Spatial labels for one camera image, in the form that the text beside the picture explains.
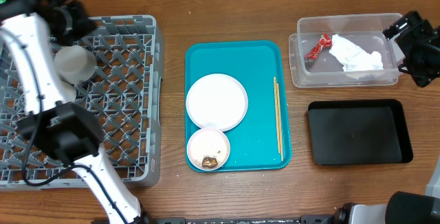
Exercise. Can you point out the black rectangular tray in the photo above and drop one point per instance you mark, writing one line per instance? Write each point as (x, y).
(354, 132)

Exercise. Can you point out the grey plastic dishwasher rack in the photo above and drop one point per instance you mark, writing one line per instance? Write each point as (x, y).
(123, 93)

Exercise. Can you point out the small white dish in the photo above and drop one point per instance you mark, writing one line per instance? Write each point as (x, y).
(208, 142)

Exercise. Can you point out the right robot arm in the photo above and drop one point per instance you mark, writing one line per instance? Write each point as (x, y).
(404, 207)

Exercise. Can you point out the wooden chopstick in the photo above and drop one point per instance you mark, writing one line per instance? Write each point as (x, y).
(280, 135)
(277, 115)

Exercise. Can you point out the white tissue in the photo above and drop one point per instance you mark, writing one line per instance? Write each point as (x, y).
(353, 57)

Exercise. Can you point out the red snack wrapper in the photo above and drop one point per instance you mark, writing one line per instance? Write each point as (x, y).
(323, 42)

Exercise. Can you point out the large white plate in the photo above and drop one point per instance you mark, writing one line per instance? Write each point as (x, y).
(217, 101)

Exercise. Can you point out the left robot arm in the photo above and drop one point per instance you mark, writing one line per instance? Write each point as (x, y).
(61, 129)

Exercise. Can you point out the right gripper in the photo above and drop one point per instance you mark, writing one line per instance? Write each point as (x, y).
(399, 26)

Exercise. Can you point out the clear plastic waste bin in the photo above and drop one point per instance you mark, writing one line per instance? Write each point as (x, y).
(364, 30)

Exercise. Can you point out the brown food scrap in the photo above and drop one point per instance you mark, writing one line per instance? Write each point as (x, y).
(209, 162)

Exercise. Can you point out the teal plastic serving tray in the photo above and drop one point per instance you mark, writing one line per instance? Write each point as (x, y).
(254, 64)

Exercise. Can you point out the left wooden chopstick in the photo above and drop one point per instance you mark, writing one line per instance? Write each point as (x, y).
(277, 115)

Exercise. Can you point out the right wooden chopstick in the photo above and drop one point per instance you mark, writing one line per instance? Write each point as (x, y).
(280, 135)

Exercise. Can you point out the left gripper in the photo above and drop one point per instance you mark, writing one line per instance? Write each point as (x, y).
(89, 25)

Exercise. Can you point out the white paper cup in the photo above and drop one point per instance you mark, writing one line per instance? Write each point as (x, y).
(70, 91)

